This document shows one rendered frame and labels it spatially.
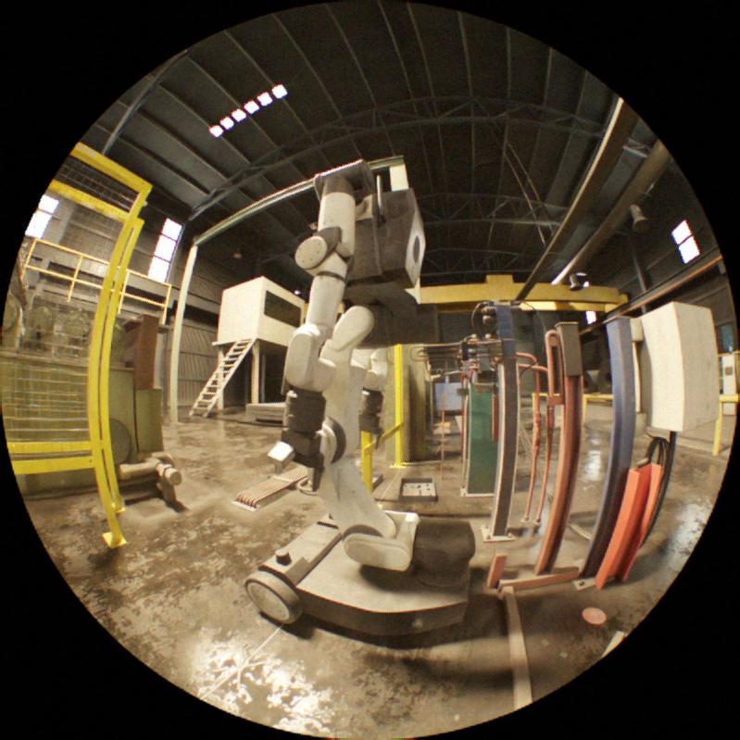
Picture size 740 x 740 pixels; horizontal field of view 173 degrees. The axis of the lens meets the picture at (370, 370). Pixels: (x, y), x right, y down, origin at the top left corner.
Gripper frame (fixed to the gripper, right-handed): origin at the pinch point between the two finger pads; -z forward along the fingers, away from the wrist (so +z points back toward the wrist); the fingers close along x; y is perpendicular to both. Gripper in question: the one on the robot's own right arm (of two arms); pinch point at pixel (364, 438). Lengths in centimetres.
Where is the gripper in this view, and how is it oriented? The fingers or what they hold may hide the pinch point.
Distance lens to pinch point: 96.5
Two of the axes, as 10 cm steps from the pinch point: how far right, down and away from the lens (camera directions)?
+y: -3.3, -0.8, -9.4
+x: -9.3, -1.6, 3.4
